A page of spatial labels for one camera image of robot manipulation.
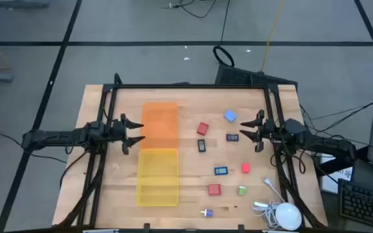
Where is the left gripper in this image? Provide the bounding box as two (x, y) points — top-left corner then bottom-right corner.
(107, 113), (146, 156)

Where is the yellow hanging cable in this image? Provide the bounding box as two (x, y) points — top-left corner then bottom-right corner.
(260, 0), (286, 72)

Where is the light blue power adapter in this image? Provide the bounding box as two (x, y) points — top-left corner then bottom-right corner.
(223, 110), (238, 123)

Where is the large red power adapter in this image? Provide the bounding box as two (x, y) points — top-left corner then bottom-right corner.
(207, 183), (222, 197)

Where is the orange translucent plastic tray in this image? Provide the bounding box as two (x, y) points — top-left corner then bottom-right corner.
(140, 102), (179, 150)

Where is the white paper sheet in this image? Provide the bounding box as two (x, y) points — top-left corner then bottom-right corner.
(320, 153), (353, 195)

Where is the small red power adapter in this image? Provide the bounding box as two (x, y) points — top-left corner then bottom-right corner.
(196, 122), (210, 136)

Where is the black metal rig frame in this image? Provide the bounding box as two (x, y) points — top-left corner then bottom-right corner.
(52, 72), (328, 233)

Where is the black hanging cable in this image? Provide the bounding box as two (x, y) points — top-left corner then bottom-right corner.
(212, 0), (236, 68)

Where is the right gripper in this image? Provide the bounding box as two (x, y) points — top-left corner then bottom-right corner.
(238, 109), (277, 153)

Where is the dark grey monitor base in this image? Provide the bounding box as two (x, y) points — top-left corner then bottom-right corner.
(350, 158), (373, 190)

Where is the white cable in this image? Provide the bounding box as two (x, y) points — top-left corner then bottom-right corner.
(251, 177), (286, 229)

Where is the yellow translucent plastic tray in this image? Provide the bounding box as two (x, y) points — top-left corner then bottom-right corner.
(135, 148), (179, 208)

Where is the black keyboard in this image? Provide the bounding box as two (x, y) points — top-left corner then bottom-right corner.
(337, 178), (373, 232)

